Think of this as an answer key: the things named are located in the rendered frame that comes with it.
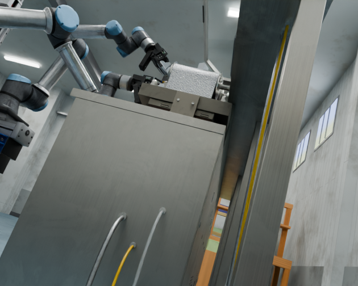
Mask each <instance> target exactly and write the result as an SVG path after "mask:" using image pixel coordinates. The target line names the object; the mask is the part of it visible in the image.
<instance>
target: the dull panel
mask: <svg viewBox="0 0 358 286"><path fill-rule="evenodd" d="M234 112H235V105H233V104H232V108H231V116H230V122H229V124H228V128H227V131H226V132H225V137H224V145H223V154H222V162H221V167H220V176H219V184H218V193H217V201H216V206H215V212H216V209H217V206H218V202H219V198H220V192H221V188H222V181H223V174H224V168H225V164H226V158H227V152H228V145H229V141H230V135H231V128H232V122H233V118H234ZM214 216H215V215H214Z"/></svg>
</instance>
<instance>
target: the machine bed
mask: <svg viewBox="0 0 358 286"><path fill-rule="evenodd" d="M70 97H71V98H72V99H73V100H75V98H80V99H85V100H89V101H92V102H96V103H100V104H104V105H107V106H112V107H116V108H120V109H123V110H127V111H131V112H136V113H140V114H143V115H147V116H152V117H155V118H158V119H163V120H167V121H171V122H174V123H179V124H182V125H187V126H190V127H194V128H198V129H203V130H206V131H209V132H214V133H218V134H222V135H223V144H222V152H221V158H220V167H221V162H222V154H223V145H224V137H225V132H226V126H225V125H222V124H217V123H213V122H210V121H206V120H201V119H197V118H194V117H190V116H185V115H181V114H178V113H174V112H169V111H165V110H161V109H158V108H153V107H149V106H145V105H142V104H137V103H133V102H129V101H126V100H121V99H117V98H112V97H109V96H105V95H101V94H96V93H93V92H89V91H85V90H80V89H76V88H73V89H72V91H71V93H70ZM220 167H219V176H220ZM219 176H218V184H219ZM217 193H218V186H217ZM216 201H217V195H216ZM216 201H215V206H216ZM214 214H215V210H214ZM213 220H214V219H213Z"/></svg>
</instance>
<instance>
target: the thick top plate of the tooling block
mask: <svg viewBox="0 0 358 286"><path fill-rule="evenodd" d="M176 93H177V90H172V89H168V88H164V87H160V86H155V85H151V84H148V83H142V84H141V87H140V90H139V92H138V96H139V98H140V101H141V103H142V105H146V104H147V103H148V102H149V100H150V98H152V99H156V100H160V101H163V102H168V103H173V101H174V98H175V96H176ZM231 108H232V103H228V102H223V101H220V100H215V99H211V98H206V97H203V96H200V100H199V103H198V106H197V110H201V111H205V112H209V113H214V123H216V121H220V122H221V124H222V125H225V126H226V131H227V128H228V124H229V122H230V116H231Z"/></svg>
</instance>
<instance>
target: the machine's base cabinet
mask: <svg viewBox="0 0 358 286"><path fill-rule="evenodd" d="M222 144H223V135H222V134H218V133H214V132H209V131H206V130H203V129H198V128H194V127H190V126H187V125H182V124H179V123H174V122H171V121H167V120H163V119H158V118H155V117H152V116H147V115H143V114H140V113H136V112H131V111H127V110H123V109H120V108H116V107H112V106H107V105H104V104H100V103H96V102H92V101H89V100H85V99H80V98H75V100H74V102H73V104H72V106H71V108H70V110H69V112H68V115H67V117H66V119H65V121H64V123H63V125H62V127H61V129H60V131H59V133H58V136H57V138H56V140H55V142H54V144H53V147H52V149H51V151H50V152H49V155H48V157H47V159H46V161H45V163H44V166H43V168H42V170H41V172H40V174H39V176H38V178H37V180H36V182H35V184H34V187H33V189H32V191H31V193H30V195H29V197H28V199H27V201H26V203H25V205H24V208H23V210H22V212H21V214H20V216H19V218H18V220H17V222H16V224H15V227H14V229H13V231H12V233H11V235H10V238H9V240H8V241H7V244H6V246H5V248H4V250H3V252H2V254H1V256H0V286H86V283H87V281H88V278H89V275H90V273H91V270H92V268H93V266H94V263H95V260H96V258H97V256H98V253H99V251H100V249H101V247H102V244H103V242H104V240H105V238H106V236H107V234H108V232H109V230H110V228H111V227H112V225H113V223H114V222H115V220H116V219H117V218H118V215H119V214H120V213H121V212H124V213H126V215H127V219H126V220H124V221H121V222H120V223H119V225H118V226H117V228H116V229H115V232H114V233H113V235H112V237H111V240H110V242H109V244H108V246H107V248H106V251H105V253H104V255H103V258H102V260H101V262H100V265H99V267H98V270H97V273H96V275H95V278H94V280H93V283H92V285H91V286H112V283H113V281H114V278H115V275H116V273H117V270H118V268H119V266H120V264H121V261H122V259H123V257H124V255H125V254H126V252H127V250H128V249H129V248H130V243H131V242H135V243H136V248H134V249H131V251H130V252H129V253H128V255H127V258H126V260H125V261H124V263H123V266H122V269H121V271H120V273H119V276H118V278H117V281H116V283H115V286H132V285H133V282H134V279H135V275H136V272H137V270H138V266H139V263H140V260H141V257H142V255H143V251H144V248H145V246H146V243H147V240H148V237H149V235H150V232H151V230H152V227H153V225H154V223H155V220H156V218H157V216H158V214H159V213H160V211H159V210H160V208H162V207H163V208H165V209H166V213H165V214H162V215H161V217H160V219H159V221H158V223H157V226H156V229H155V231H154V234H153V236H152V239H151V242H150V244H149V248H148V251H147V254H146V256H145V260H144V263H143V266H142V268H141V271H140V275H139V278H138V282H137V285H136V286H196V284H197V281H198V276H199V272H200V269H201V265H202V261H203V257H204V254H205V251H206V246H207V243H208V240H209V236H210V234H211V228H212V225H213V219H214V210H215V201H216V195H217V186H218V176H219V167H220V158H221V152H222Z"/></svg>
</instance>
